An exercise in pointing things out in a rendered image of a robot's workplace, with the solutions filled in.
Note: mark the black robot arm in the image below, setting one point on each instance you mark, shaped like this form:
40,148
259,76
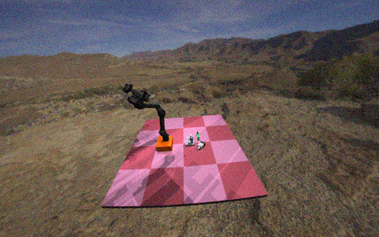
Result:
139,104

